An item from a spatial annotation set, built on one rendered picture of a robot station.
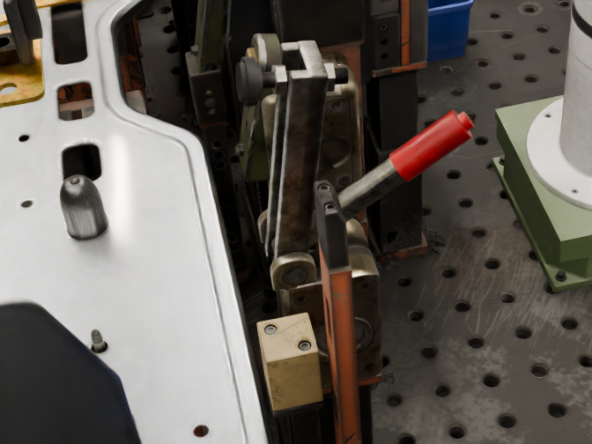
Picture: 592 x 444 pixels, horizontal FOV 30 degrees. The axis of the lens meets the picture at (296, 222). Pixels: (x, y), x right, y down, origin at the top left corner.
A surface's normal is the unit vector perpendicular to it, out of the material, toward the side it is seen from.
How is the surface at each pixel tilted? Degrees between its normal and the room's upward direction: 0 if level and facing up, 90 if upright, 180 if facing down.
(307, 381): 90
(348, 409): 90
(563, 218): 2
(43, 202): 0
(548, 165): 2
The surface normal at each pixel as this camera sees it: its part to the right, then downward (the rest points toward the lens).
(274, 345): -0.07, -0.71
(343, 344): 0.20, 0.68
